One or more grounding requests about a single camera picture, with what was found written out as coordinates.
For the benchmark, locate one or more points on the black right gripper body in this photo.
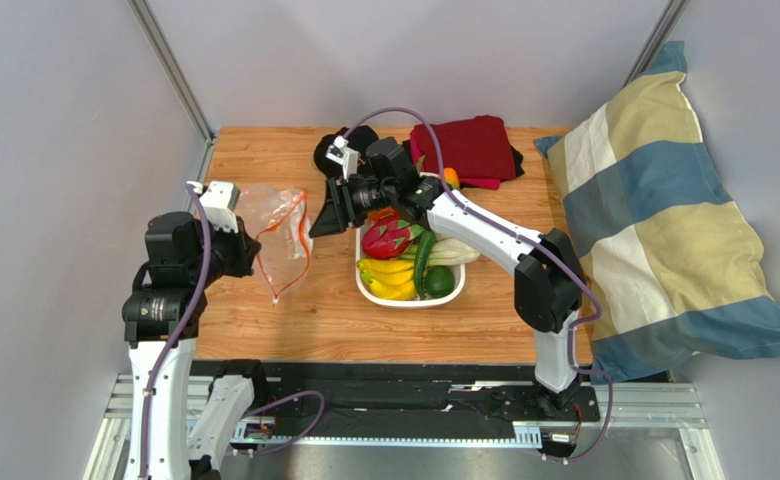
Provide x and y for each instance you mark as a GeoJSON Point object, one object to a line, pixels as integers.
{"type": "Point", "coordinates": [342, 204]}

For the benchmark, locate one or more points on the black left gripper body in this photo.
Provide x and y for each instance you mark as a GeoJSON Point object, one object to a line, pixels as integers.
{"type": "Point", "coordinates": [227, 253]}

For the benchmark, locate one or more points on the orange tangerine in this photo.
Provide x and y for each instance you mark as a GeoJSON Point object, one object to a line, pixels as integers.
{"type": "Point", "coordinates": [380, 214]}

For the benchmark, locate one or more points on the pink dragon fruit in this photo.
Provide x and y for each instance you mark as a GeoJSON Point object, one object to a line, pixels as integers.
{"type": "Point", "coordinates": [389, 238]}

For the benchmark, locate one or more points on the clear orange-zip plastic bag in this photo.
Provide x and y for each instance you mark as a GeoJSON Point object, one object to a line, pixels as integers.
{"type": "Point", "coordinates": [279, 221]}

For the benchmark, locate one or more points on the orange green mango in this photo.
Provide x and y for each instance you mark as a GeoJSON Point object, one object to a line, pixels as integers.
{"type": "Point", "coordinates": [451, 178]}

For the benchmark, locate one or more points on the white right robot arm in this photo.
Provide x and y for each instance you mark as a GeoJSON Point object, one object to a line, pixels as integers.
{"type": "Point", "coordinates": [544, 267]}

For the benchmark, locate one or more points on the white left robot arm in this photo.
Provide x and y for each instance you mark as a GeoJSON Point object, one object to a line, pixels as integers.
{"type": "Point", "coordinates": [162, 315]}

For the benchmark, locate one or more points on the black baseball cap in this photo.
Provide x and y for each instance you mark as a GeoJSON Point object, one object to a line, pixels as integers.
{"type": "Point", "coordinates": [360, 139]}

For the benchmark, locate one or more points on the white plastic basket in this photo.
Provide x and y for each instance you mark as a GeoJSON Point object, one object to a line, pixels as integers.
{"type": "Point", "coordinates": [458, 271]}

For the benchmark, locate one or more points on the green cucumber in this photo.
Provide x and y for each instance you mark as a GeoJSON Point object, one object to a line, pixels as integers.
{"type": "Point", "coordinates": [427, 240]}

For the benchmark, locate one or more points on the yellow bananas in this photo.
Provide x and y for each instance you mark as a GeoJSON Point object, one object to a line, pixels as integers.
{"type": "Point", "coordinates": [388, 279]}

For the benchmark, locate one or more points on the white green bok choy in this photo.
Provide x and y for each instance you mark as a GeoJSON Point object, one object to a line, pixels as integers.
{"type": "Point", "coordinates": [451, 252]}

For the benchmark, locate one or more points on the green avocado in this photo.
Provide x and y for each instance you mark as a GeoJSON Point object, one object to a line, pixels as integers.
{"type": "Point", "coordinates": [439, 282]}

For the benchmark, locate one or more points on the dark red folded cloth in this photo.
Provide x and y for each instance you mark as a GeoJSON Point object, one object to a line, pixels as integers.
{"type": "Point", "coordinates": [478, 149]}

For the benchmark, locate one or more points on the striped blue yellow pillow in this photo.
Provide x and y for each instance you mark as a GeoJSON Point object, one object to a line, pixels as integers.
{"type": "Point", "coordinates": [668, 253]}

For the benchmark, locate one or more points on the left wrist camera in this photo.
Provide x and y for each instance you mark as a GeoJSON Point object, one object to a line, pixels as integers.
{"type": "Point", "coordinates": [219, 200]}

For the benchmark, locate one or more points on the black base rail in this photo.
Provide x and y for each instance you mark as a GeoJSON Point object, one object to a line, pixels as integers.
{"type": "Point", "coordinates": [415, 401]}

